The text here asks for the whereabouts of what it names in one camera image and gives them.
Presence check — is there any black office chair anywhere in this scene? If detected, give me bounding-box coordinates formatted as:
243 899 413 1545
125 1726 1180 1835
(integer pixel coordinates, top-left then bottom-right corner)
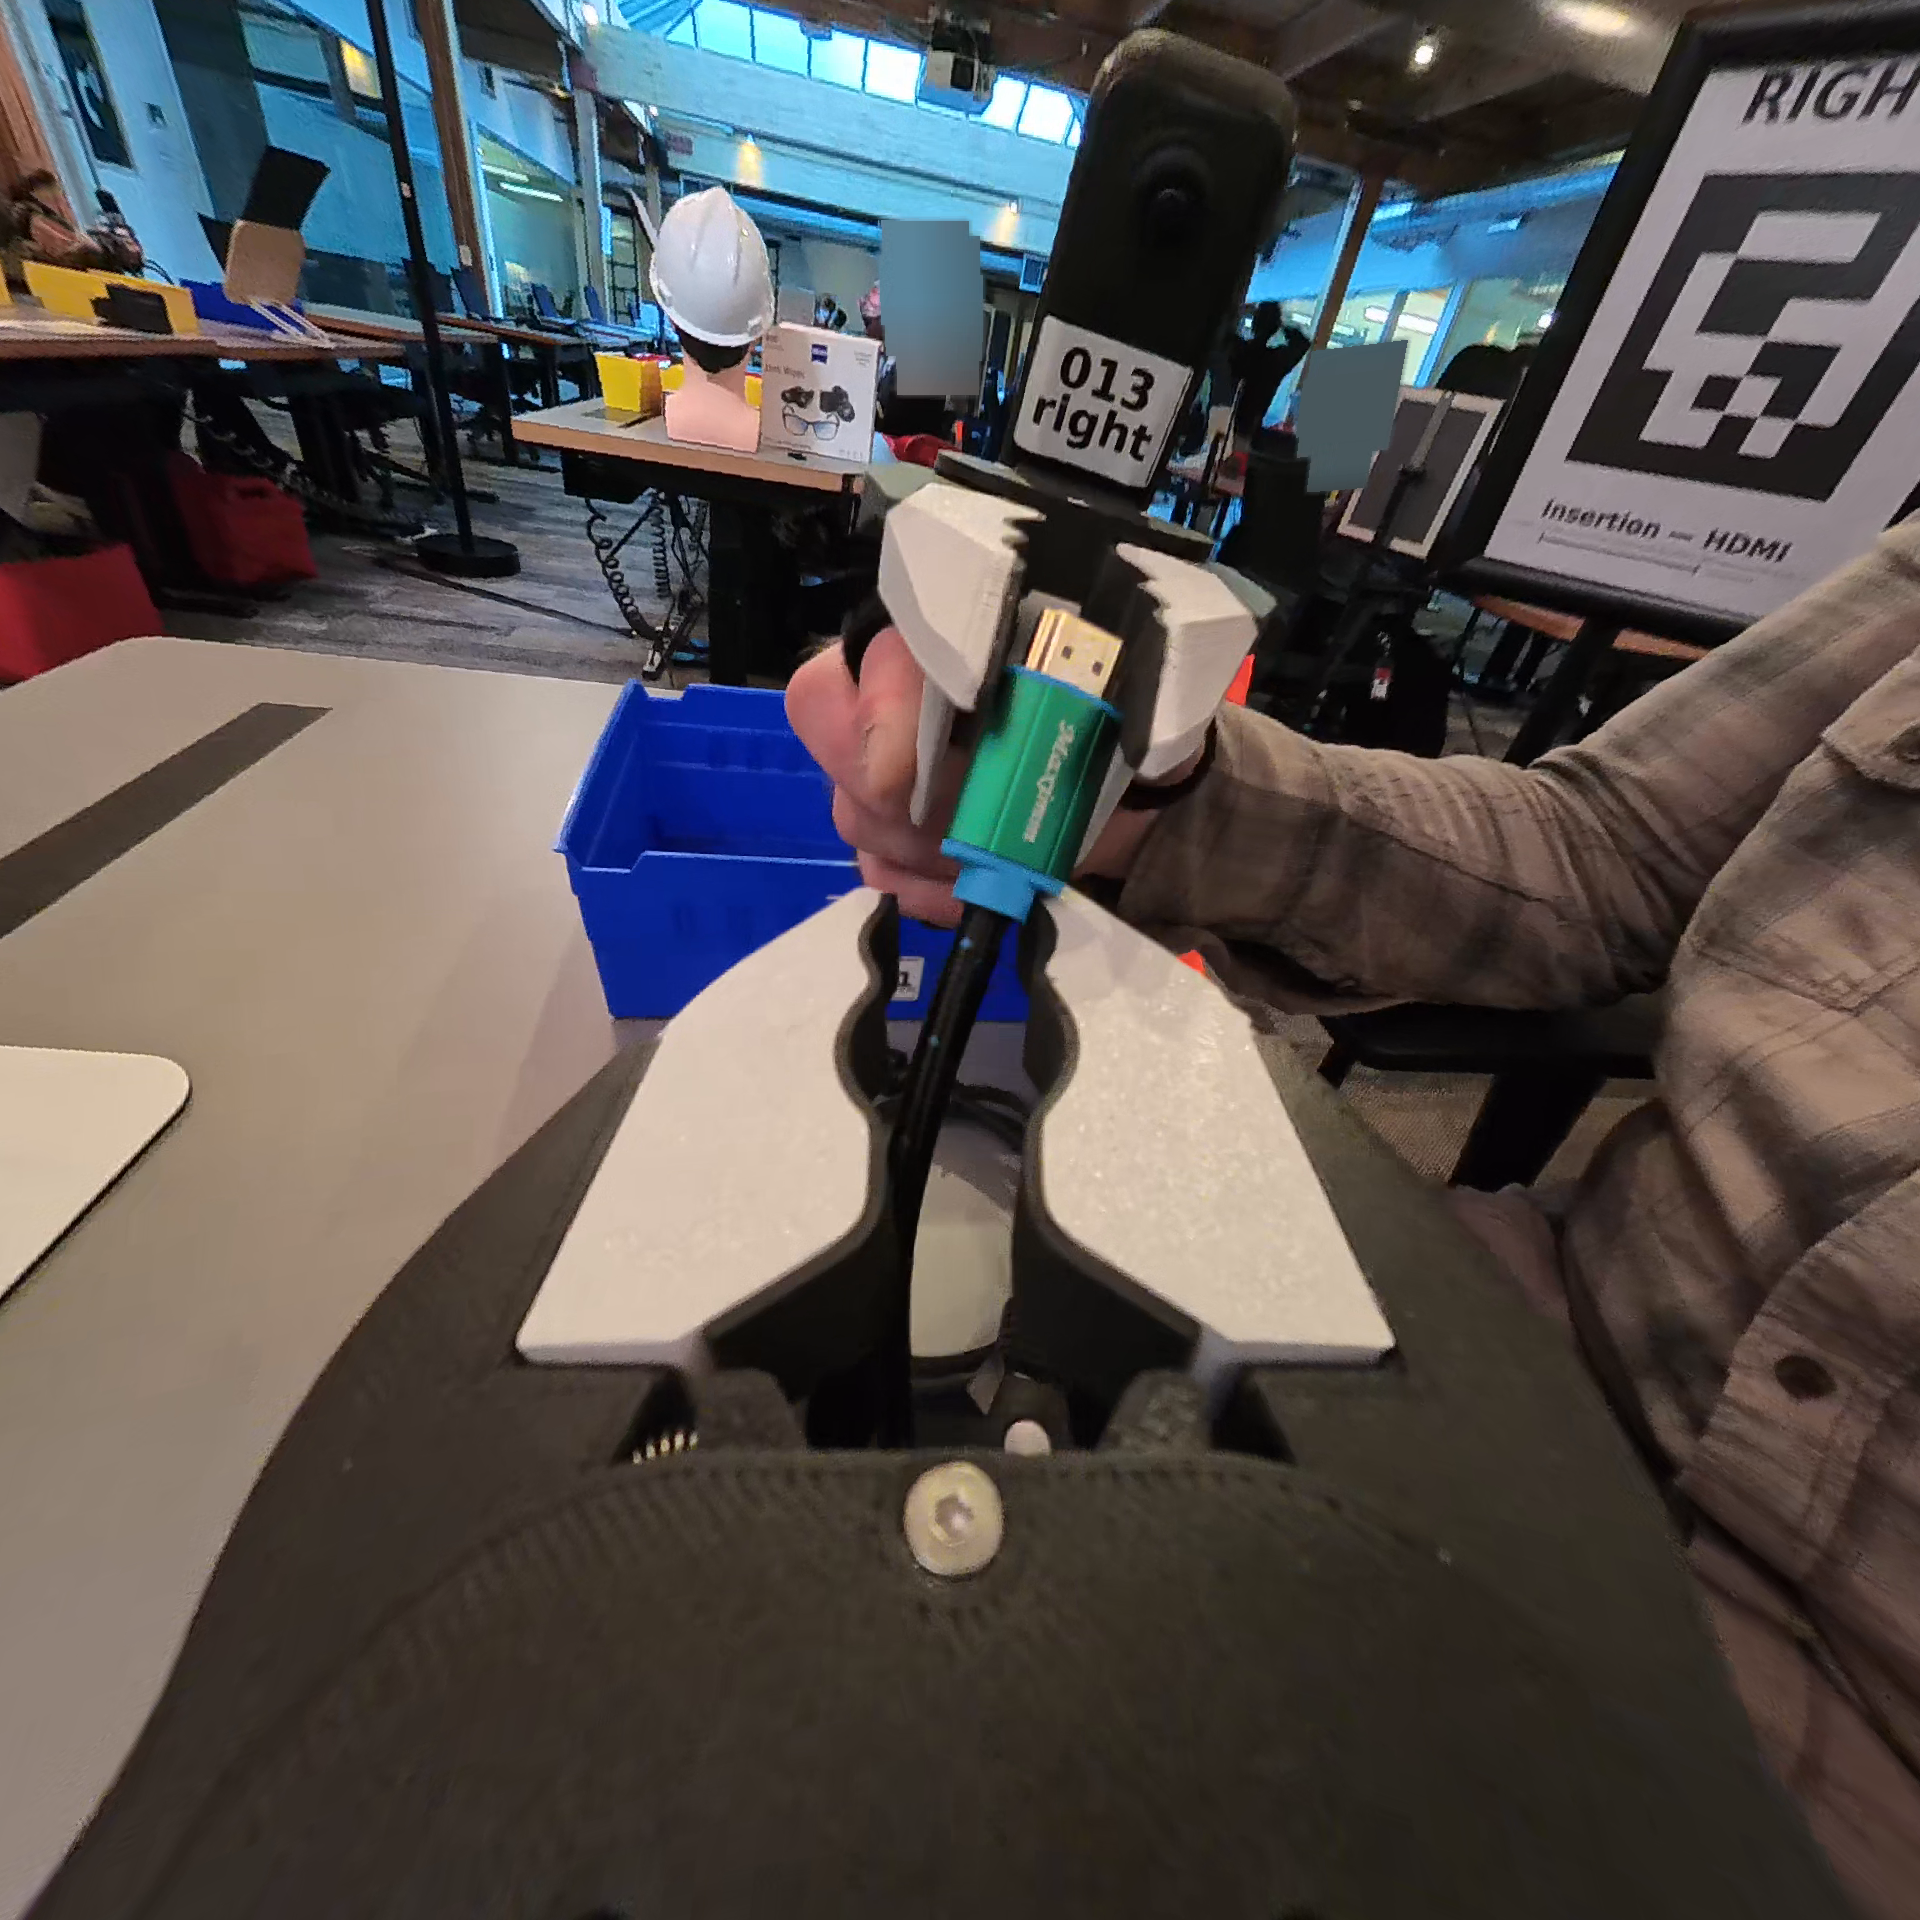
1317 990 1671 1193

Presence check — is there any white product box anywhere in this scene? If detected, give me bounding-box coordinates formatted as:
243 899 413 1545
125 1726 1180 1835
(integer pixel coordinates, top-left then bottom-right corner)
757 321 884 458

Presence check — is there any blue storage bin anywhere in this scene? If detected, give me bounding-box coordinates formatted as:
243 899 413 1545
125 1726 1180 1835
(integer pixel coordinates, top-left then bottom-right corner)
557 681 1040 1024

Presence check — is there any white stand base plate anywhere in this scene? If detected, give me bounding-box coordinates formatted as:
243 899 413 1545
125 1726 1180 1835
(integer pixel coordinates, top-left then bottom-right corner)
0 1047 195 1302

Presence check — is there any grey framed panel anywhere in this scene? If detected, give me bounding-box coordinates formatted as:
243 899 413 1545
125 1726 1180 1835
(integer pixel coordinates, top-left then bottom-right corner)
1333 385 1508 553

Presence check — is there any white hard hat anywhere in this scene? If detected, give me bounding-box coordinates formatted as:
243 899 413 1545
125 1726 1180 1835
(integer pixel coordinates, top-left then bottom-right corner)
647 187 777 350

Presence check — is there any green plug braided HDMI cable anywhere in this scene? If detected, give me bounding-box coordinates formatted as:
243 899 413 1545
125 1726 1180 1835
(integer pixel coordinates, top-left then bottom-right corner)
884 607 1127 1441

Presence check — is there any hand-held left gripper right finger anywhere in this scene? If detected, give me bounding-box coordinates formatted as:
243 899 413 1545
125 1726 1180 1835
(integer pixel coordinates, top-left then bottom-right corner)
1012 885 1401 1441

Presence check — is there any person's right hand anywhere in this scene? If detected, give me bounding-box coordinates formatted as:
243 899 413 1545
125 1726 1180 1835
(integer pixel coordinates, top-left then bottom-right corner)
785 621 1162 931

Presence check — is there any long wooden workbench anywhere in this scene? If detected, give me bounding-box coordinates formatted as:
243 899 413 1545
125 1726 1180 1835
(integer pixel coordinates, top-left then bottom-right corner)
0 306 410 512

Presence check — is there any red bag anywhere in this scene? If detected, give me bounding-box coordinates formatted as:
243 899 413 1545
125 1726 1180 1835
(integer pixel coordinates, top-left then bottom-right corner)
170 457 320 589
0 544 164 688

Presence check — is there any wooden display table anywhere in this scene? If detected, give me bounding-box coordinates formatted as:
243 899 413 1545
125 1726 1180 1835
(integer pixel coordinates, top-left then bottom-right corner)
511 397 875 691

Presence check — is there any white sign board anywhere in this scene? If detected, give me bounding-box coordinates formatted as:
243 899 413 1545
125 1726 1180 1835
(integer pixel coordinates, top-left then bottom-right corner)
1448 0 1920 632

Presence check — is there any pink display stand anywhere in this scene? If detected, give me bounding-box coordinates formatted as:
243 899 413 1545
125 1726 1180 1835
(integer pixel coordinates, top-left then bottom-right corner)
661 336 770 454

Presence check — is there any person's plaid shirt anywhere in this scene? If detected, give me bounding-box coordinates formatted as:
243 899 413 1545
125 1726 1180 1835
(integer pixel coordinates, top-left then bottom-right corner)
1448 515 1920 1920

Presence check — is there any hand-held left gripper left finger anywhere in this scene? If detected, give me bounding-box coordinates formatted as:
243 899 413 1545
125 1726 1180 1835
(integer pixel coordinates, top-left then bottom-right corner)
514 886 912 1403

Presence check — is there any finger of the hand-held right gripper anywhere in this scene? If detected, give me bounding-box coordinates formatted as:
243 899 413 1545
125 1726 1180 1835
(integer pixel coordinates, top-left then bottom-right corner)
874 485 1047 827
1114 538 1263 783

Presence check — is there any thin black pole stand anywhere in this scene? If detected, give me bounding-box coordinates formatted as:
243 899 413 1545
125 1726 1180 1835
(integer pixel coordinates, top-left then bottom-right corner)
364 0 524 582

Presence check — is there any black switch pigtail cable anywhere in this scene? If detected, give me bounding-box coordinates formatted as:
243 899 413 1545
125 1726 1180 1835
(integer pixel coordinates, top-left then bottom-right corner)
922 1071 1040 1144

